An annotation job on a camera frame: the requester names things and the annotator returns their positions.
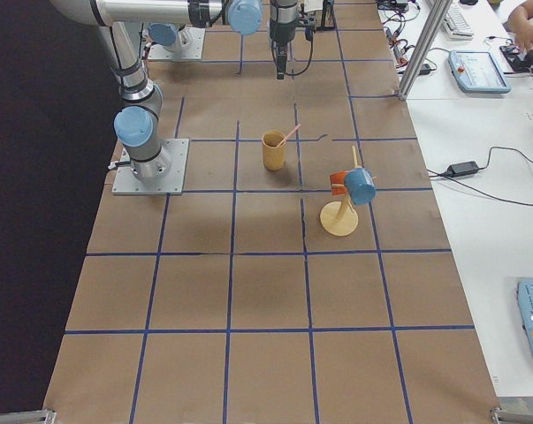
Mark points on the aluminium frame post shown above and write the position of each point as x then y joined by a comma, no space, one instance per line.
426,38

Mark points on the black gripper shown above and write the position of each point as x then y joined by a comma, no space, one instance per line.
280,33

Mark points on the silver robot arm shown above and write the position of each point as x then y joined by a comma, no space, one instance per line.
136,124
171,37

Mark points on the black device on table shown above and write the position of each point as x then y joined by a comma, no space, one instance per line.
518,60

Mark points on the wooden cup rack stand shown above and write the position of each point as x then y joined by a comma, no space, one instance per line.
340,218

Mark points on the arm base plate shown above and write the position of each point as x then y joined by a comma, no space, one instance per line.
164,174
193,53

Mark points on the tan bamboo cup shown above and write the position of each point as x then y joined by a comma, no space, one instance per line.
274,150

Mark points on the blue teach pendant far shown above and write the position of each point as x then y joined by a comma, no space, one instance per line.
477,72

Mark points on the black stand at top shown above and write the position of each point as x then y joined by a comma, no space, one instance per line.
322,12

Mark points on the blue cup on rack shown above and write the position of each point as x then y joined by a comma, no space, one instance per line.
360,186

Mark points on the brown paper table cover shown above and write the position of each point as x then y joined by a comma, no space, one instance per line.
231,303

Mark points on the person hand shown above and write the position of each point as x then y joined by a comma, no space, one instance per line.
520,25

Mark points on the white keyboard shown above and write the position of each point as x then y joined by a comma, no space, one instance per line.
455,24

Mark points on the black power adapter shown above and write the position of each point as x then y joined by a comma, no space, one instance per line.
456,170

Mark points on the orange cup on rack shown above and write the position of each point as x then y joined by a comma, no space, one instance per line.
337,181

